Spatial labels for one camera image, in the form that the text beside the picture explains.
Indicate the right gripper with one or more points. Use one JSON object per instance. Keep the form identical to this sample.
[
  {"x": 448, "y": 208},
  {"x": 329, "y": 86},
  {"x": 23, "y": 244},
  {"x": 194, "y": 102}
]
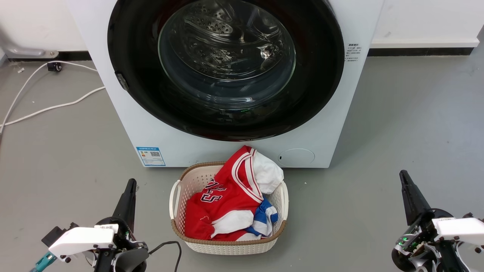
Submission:
[{"x": 461, "y": 229}]

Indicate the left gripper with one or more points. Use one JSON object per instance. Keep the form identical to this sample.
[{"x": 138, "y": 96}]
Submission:
[{"x": 81, "y": 240}]

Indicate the black round glass washer door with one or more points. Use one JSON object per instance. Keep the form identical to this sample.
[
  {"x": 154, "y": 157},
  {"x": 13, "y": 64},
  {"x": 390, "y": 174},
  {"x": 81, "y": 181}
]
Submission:
[{"x": 143, "y": 102}]

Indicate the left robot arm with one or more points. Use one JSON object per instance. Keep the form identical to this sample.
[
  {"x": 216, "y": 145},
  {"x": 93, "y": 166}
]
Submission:
[{"x": 128, "y": 262}]

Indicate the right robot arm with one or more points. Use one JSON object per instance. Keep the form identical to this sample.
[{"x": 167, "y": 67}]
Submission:
[{"x": 448, "y": 260}]

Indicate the white front-load washing machine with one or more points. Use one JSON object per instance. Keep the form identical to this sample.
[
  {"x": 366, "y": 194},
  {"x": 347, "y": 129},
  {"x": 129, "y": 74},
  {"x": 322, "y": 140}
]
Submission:
[{"x": 321, "y": 132}]

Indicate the blue energy label sticker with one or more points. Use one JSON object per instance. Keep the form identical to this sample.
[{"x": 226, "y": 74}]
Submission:
[{"x": 151, "y": 156}]

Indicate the cream woven plastic laundry basket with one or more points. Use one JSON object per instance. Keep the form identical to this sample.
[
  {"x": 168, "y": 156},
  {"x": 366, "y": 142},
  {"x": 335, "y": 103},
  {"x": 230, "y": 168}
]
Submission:
[{"x": 193, "y": 181}]

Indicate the red basketball jersey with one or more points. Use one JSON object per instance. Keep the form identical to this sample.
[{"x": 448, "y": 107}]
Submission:
[{"x": 227, "y": 196}]

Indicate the round white filter cover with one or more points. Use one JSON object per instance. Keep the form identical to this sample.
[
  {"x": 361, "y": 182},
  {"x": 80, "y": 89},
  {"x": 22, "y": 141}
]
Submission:
[{"x": 297, "y": 156}]

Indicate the blue and white striped garment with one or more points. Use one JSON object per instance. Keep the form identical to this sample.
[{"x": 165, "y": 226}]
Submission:
[{"x": 264, "y": 221}]

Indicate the white crumpled garment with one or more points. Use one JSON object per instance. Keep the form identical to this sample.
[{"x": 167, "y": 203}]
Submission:
[{"x": 268, "y": 173}]

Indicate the small printed text sticker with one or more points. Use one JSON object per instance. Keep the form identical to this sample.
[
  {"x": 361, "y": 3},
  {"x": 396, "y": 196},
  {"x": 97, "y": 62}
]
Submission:
[{"x": 353, "y": 52}]

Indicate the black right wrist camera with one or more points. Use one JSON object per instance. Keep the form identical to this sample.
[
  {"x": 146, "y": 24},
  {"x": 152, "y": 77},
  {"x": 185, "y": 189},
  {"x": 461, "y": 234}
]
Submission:
[{"x": 469, "y": 215}]

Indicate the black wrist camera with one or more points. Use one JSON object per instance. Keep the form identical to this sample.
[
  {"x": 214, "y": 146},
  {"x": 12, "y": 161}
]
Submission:
[
  {"x": 469, "y": 215},
  {"x": 56, "y": 233}
]

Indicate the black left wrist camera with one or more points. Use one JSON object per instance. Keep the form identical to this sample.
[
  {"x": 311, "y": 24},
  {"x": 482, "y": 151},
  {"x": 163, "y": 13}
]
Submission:
[{"x": 56, "y": 233}]

